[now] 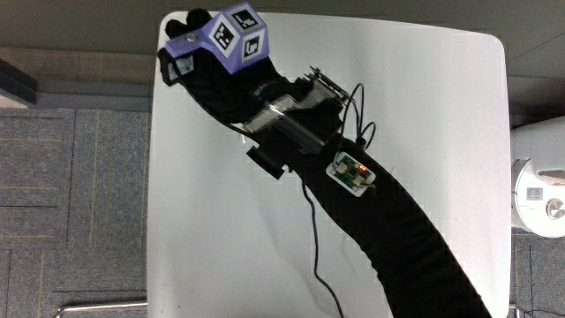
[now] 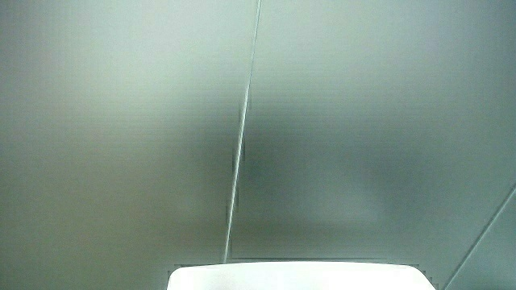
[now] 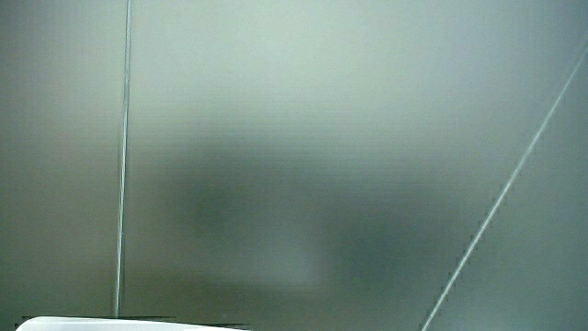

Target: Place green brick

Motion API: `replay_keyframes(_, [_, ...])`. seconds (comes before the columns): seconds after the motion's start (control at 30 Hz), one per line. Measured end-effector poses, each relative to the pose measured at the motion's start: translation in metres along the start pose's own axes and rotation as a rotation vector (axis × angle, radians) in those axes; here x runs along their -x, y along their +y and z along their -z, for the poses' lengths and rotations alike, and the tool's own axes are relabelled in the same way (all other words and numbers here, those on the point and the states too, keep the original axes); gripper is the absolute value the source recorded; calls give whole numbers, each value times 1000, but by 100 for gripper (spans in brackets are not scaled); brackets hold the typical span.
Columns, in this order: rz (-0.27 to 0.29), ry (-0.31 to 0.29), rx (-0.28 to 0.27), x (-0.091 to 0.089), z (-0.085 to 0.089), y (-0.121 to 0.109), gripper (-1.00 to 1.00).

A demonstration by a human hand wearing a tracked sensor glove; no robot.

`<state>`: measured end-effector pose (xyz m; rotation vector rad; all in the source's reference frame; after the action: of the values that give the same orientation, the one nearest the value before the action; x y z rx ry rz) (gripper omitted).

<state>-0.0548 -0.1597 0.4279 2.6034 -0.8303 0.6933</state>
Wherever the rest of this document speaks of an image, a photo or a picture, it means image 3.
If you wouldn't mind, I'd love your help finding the white rounded object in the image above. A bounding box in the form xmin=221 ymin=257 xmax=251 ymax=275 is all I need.
xmin=15 ymin=315 xmax=252 ymax=331

